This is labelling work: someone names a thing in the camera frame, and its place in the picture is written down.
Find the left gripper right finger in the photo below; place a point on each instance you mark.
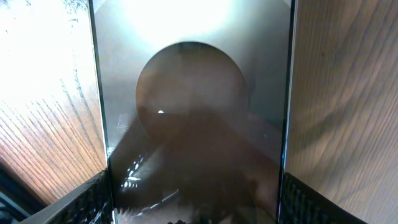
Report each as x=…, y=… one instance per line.
x=300, y=204

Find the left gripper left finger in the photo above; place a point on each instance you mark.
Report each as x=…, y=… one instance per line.
x=90, y=203

